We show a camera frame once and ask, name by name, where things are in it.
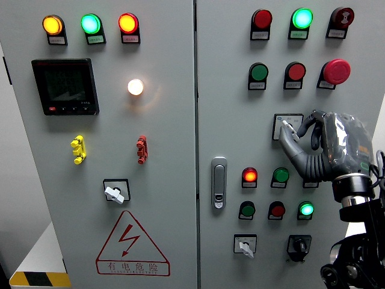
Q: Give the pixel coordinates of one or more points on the small label plate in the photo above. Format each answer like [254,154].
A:
[327,85]
[257,86]
[131,38]
[275,216]
[304,217]
[96,39]
[336,34]
[249,185]
[293,85]
[278,185]
[260,35]
[310,184]
[298,35]
[246,216]
[57,40]

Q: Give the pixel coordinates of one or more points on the large red stop button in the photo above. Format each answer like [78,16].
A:
[337,71]

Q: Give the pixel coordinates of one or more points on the small green lit lamp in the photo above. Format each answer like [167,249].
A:
[306,209]

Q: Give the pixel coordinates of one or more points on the small red push button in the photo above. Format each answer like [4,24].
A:
[278,210]

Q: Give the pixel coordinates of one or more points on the small red lit lamp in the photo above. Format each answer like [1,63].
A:
[250,175]

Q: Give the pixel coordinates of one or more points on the grey cabinet door with lock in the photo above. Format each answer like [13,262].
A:
[228,120]

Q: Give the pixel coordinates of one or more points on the red buzzer with wave symbol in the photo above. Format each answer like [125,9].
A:
[344,16]

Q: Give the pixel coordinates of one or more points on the silver door lock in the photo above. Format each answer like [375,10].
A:
[219,180]

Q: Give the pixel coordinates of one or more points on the green lit round lamp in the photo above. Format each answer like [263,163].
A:
[302,18]
[90,23]

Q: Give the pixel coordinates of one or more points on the dark red round lamp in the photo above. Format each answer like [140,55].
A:
[262,19]

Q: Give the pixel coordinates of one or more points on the grey cabinet door with display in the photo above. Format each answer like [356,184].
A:
[168,135]

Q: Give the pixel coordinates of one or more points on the white lamp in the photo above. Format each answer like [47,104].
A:
[135,87]

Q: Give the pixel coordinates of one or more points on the red warning triangle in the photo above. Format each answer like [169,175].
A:
[128,240]

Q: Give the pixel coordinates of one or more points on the red lit round lamp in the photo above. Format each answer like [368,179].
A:
[127,23]

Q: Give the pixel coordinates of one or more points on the black display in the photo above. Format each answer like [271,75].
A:
[64,84]

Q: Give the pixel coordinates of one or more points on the black door hinge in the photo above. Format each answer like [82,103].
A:
[65,265]
[7,70]

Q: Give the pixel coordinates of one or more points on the yellow round lamp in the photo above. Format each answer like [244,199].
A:
[52,25]

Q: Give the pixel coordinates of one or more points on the black yellow striped tape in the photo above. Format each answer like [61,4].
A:
[39,279]

